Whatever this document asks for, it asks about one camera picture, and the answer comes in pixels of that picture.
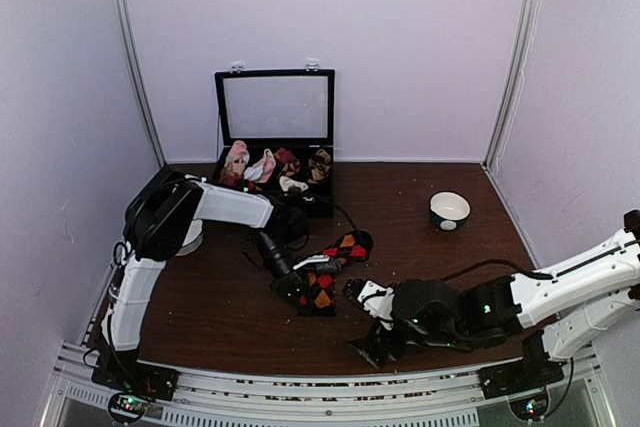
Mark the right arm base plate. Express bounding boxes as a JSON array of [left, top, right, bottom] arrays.
[[478, 358, 564, 399]]

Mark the white bowl dark outside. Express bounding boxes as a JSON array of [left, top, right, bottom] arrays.
[[429, 191, 471, 232]]

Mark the red orange argyle sock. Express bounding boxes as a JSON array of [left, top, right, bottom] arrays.
[[297, 230, 374, 317]]

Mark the brown patterned rolled sock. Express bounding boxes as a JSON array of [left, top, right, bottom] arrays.
[[279, 157, 301, 179]]

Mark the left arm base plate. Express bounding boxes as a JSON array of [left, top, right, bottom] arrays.
[[91, 336, 179, 401]]

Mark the red brown sock in box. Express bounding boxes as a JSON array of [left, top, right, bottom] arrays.
[[218, 172, 251, 190]]

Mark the white fluted bowl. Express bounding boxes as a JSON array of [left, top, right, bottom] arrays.
[[176, 220, 203, 257]]

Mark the white sock in box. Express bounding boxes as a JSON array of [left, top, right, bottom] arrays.
[[279, 176, 309, 194]]

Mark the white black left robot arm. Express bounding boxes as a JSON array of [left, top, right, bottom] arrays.
[[101, 168, 341, 391]]

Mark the white pink sock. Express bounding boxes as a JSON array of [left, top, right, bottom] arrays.
[[244, 148, 276, 184]]

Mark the black box with glass lid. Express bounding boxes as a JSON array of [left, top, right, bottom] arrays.
[[214, 69, 336, 219]]

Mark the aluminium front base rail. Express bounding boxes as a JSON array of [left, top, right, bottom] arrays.
[[36, 343, 621, 426]]

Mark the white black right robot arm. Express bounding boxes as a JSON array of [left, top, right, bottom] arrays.
[[343, 210, 639, 389]]

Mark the aluminium frame post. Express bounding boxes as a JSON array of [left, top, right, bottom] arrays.
[[114, 0, 166, 167], [483, 0, 539, 171]]

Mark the dark red rolled sock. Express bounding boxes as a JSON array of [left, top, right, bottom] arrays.
[[274, 147, 295, 165]]

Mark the beige brown argyle sock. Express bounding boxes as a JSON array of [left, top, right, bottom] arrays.
[[308, 148, 332, 185]]

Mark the aluminium frame post left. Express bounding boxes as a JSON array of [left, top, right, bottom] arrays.
[[114, 0, 166, 167]]

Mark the aluminium frame post right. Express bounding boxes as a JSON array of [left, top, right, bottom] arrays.
[[483, 0, 539, 171]]

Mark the pink rolled sock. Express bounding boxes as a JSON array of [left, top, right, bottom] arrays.
[[225, 140, 250, 177]]

